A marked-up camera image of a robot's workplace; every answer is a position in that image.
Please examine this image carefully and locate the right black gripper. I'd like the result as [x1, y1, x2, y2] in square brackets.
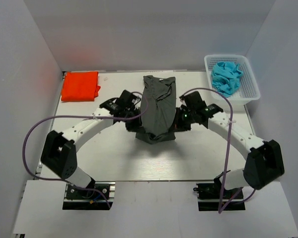
[169, 107, 196, 133]

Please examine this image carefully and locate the dark grey t-shirt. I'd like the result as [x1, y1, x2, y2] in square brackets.
[136, 75, 176, 144]

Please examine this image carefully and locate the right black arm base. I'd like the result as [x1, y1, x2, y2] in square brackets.
[193, 182, 246, 212]

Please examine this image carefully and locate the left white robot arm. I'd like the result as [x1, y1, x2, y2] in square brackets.
[41, 90, 141, 198]

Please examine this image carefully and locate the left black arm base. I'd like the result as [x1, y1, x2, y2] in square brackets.
[63, 182, 115, 211]

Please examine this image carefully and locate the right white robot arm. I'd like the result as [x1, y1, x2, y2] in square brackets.
[174, 91, 285, 198]

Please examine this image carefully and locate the folded orange t-shirt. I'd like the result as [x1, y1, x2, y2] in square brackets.
[61, 71, 101, 102]

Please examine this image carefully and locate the crumpled light blue t-shirt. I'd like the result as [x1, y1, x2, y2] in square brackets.
[211, 61, 243, 97]

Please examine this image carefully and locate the white plastic basket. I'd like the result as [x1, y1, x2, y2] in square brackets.
[204, 55, 260, 106]

